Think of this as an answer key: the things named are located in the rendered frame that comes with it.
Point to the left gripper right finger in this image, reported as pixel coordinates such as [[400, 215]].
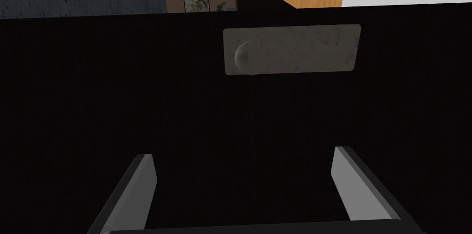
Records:
[[359, 186]]

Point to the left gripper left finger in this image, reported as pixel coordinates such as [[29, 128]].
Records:
[[135, 193]]

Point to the black door leaf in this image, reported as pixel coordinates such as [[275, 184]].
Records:
[[184, 116]]

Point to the green potted plant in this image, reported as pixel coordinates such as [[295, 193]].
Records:
[[222, 6]]

